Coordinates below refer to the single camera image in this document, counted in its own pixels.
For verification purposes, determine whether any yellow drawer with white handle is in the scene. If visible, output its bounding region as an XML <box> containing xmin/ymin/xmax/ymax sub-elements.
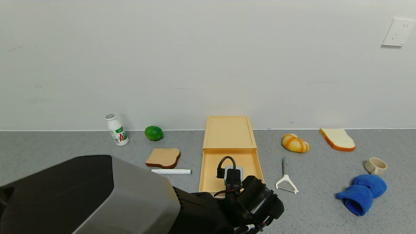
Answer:
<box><xmin>198</xmin><ymin>148</ymin><xmax>265</xmax><ymax>197</ymax></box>

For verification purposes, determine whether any green lime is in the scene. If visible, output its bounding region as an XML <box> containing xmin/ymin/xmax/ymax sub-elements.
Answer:
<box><xmin>145</xmin><ymin>126</ymin><xmax>164</xmax><ymax>141</ymax></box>

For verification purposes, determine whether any brown toast slice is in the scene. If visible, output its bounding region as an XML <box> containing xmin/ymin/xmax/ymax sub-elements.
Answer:
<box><xmin>145</xmin><ymin>148</ymin><xmax>181</xmax><ymax>169</ymax></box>

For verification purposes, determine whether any white marker pen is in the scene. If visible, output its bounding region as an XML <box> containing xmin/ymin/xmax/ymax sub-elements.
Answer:
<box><xmin>151</xmin><ymin>169</ymin><xmax>192</xmax><ymax>175</ymax></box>

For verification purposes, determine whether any white milk drink bottle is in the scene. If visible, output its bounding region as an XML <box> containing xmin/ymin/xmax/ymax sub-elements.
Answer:
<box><xmin>106</xmin><ymin>114</ymin><xmax>129</xmax><ymax>146</ymax></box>

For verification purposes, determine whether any orange striped bread roll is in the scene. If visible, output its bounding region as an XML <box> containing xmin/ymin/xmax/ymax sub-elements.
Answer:
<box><xmin>282</xmin><ymin>134</ymin><xmax>310</xmax><ymax>153</ymax></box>

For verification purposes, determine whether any white bread slice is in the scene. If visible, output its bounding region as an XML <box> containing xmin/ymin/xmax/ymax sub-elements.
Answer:
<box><xmin>319</xmin><ymin>128</ymin><xmax>356</xmax><ymax>152</ymax></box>

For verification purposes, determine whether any blue towel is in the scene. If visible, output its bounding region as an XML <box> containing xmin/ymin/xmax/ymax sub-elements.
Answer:
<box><xmin>336</xmin><ymin>174</ymin><xmax>388</xmax><ymax>216</ymax></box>

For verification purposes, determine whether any beige cup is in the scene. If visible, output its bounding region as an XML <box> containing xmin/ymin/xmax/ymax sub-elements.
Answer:
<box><xmin>365</xmin><ymin>158</ymin><xmax>388</xmax><ymax>175</ymax></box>

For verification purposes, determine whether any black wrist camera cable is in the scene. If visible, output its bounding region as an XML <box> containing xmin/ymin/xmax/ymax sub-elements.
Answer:
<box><xmin>216</xmin><ymin>156</ymin><xmax>237</xmax><ymax>179</ymax></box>

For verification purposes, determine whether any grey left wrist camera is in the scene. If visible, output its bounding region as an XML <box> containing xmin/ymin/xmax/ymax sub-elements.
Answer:
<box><xmin>224</xmin><ymin>165</ymin><xmax>243</xmax><ymax>183</ymax></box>

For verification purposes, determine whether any white peeler with grey handle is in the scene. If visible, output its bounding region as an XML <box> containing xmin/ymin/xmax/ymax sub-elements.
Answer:
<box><xmin>276</xmin><ymin>158</ymin><xmax>299</xmax><ymax>194</ymax></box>

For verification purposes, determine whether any white wall socket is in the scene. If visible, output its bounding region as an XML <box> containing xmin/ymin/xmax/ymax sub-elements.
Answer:
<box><xmin>382</xmin><ymin>18</ymin><xmax>416</xmax><ymax>46</ymax></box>

